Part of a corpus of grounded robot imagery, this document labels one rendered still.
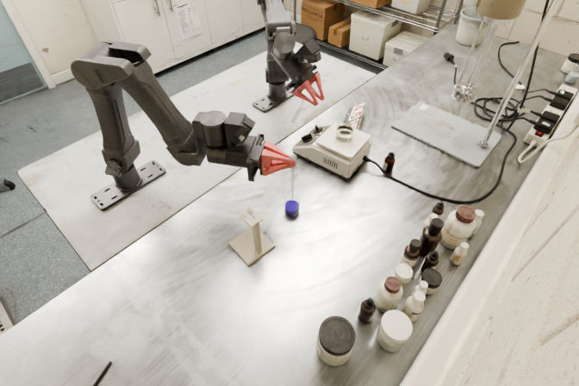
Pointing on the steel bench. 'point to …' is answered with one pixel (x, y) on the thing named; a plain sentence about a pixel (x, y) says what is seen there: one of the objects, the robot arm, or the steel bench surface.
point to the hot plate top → (343, 144)
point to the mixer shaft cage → (466, 90)
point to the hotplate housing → (326, 158)
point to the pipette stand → (252, 239)
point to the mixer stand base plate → (446, 133)
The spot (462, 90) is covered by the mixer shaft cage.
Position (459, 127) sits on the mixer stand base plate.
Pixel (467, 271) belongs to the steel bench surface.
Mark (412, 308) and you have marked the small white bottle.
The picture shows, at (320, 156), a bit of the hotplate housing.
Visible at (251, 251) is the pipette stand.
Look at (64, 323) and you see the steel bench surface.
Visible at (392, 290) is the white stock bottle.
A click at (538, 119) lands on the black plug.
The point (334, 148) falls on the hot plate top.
